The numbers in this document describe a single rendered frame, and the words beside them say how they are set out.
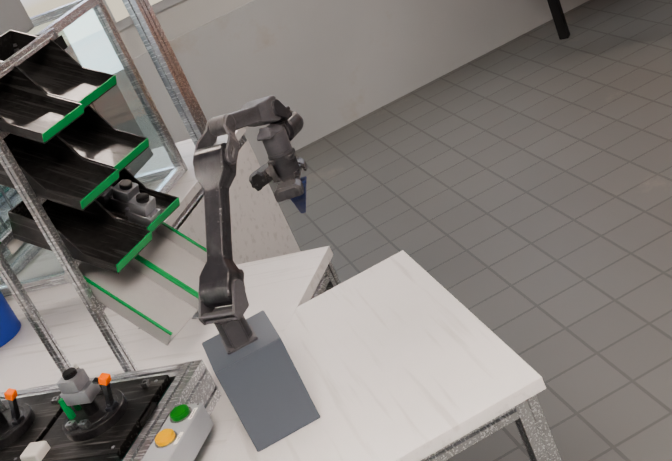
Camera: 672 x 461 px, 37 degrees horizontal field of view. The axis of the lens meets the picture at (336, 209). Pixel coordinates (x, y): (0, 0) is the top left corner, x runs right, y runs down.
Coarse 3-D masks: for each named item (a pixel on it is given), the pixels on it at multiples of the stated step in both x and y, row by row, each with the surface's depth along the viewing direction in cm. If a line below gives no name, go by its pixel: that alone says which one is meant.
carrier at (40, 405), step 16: (0, 400) 225; (32, 400) 229; (48, 400) 226; (0, 416) 219; (32, 416) 221; (48, 416) 220; (0, 432) 218; (16, 432) 216; (32, 432) 216; (0, 448) 215; (16, 448) 213
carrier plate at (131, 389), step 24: (120, 384) 220; (168, 384) 215; (72, 408) 219; (144, 408) 207; (48, 432) 214; (120, 432) 202; (48, 456) 205; (72, 456) 201; (96, 456) 198; (120, 456) 197
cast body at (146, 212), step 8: (136, 200) 228; (144, 200) 227; (152, 200) 229; (128, 208) 232; (136, 208) 228; (144, 208) 227; (152, 208) 229; (128, 216) 230; (136, 216) 229; (144, 216) 228; (152, 216) 228; (144, 224) 229
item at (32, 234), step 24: (24, 216) 220; (48, 216) 231; (72, 216) 231; (96, 216) 229; (24, 240) 224; (72, 240) 224; (96, 240) 224; (120, 240) 224; (144, 240) 222; (96, 264) 217; (120, 264) 215
